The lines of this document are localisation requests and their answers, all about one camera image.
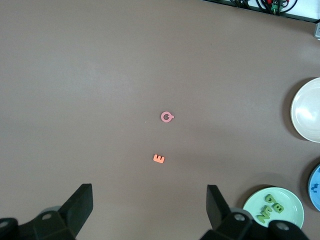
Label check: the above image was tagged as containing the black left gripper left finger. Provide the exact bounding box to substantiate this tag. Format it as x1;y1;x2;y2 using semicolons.
17;183;94;240

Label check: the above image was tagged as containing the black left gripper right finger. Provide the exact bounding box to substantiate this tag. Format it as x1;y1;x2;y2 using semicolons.
199;184;268;240

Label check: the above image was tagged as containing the green foam letter B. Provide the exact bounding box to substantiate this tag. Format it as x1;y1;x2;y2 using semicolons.
272;202;285;215

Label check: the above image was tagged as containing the green plate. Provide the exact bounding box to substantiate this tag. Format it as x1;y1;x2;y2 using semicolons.
242;187;305;230

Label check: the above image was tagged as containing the orange foam letter E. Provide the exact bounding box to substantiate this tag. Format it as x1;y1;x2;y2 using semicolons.
152;153;167;165

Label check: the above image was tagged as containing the blue plate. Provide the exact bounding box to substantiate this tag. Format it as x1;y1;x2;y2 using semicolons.
307;163;320;212

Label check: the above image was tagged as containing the pink foam letter Q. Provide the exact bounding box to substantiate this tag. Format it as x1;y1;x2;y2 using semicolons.
160;111;175;124

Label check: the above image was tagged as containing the beige plate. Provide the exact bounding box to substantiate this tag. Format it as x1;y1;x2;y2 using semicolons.
290;77;320;144

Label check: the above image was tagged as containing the brown table cover mat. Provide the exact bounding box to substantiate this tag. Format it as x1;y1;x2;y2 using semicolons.
0;0;320;240

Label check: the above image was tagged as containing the tangled black cable bunch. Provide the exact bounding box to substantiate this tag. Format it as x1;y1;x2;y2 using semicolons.
207;0;301;14

